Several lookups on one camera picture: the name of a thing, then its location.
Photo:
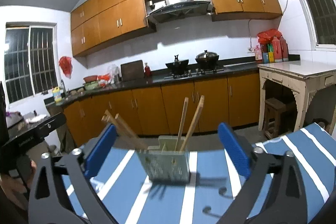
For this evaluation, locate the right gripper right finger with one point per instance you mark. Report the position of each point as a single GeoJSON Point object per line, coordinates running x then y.
{"type": "Point", "coordinates": [285, 201]}

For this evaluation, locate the black wok with handle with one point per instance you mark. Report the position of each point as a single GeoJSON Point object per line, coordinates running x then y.
{"type": "Point", "coordinates": [178, 67]}

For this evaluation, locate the left hand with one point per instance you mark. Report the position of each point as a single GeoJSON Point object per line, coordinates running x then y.
{"type": "Point", "coordinates": [12, 187]}

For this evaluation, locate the green perforated utensil holder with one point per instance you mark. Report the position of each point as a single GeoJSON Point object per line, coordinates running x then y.
{"type": "Point", "coordinates": [165, 162]}

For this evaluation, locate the stacked bowls on counter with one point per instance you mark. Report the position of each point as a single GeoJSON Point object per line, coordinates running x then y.
{"type": "Point", "coordinates": [91, 82]}

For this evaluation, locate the gas stove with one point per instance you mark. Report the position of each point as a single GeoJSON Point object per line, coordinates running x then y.
{"type": "Point", "coordinates": [195, 73]}

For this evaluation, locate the red bags and bottles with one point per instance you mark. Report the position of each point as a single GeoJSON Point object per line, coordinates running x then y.
{"type": "Point", "coordinates": [272, 47]}

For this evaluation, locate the black wok with lid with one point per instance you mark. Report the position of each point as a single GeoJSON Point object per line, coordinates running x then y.
{"type": "Point", "coordinates": [207, 60]}

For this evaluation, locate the upper wooden kitchen cabinets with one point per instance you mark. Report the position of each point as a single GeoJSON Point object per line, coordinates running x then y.
{"type": "Point", "coordinates": [96, 24]}

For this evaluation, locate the sink faucet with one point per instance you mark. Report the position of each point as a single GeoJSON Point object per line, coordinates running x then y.
{"type": "Point", "coordinates": [63, 87]}

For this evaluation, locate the white side table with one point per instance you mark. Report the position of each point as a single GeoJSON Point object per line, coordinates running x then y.
{"type": "Point", "coordinates": [303, 78]}

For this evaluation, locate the red bottle on counter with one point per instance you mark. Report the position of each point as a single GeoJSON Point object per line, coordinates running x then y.
{"type": "Point", "coordinates": [147, 70]}

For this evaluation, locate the range hood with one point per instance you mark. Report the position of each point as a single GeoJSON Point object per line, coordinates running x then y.
{"type": "Point", "coordinates": [160, 11]}

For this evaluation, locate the left barred window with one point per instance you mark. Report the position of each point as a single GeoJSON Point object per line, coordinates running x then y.
{"type": "Point", "coordinates": [29, 61]}

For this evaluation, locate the wooden stool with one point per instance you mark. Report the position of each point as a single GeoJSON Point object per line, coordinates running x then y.
{"type": "Point", "coordinates": [272, 116]}

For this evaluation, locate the blue white striped tablecloth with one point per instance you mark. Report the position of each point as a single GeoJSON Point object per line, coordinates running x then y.
{"type": "Point", "coordinates": [131, 197]}

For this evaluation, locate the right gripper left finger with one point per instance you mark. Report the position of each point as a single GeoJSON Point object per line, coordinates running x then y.
{"type": "Point", "coordinates": [49, 201]}

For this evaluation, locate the yellow detergent bottle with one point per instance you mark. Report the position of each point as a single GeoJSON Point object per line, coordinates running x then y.
{"type": "Point", "coordinates": [56, 92]}

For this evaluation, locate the wooden chopstick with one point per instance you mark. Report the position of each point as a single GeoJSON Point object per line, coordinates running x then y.
{"type": "Point", "coordinates": [193, 123]}
{"type": "Point", "coordinates": [131, 133]}
{"type": "Point", "coordinates": [182, 122]}
{"type": "Point", "coordinates": [108, 118]}

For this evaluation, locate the red plastic bag on wall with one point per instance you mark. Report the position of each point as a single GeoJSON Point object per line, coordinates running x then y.
{"type": "Point", "coordinates": [65, 64]}

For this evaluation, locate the clear plastic jar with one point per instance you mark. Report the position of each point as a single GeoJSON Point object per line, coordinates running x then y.
{"type": "Point", "coordinates": [114, 73]}

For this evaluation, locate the dark cutting board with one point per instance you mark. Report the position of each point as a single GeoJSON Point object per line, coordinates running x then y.
{"type": "Point", "coordinates": [132, 70]}

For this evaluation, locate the lower wooden kitchen cabinets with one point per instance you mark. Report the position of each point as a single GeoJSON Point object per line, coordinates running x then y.
{"type": "Point", "coordinates": [157, 110]}

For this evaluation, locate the wooden kitchen cabinets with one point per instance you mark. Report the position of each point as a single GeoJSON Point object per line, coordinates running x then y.
{"type": "Point", "coordinates": [96, 24]}
{"type": "Point", "coordinates": [157, 110]}

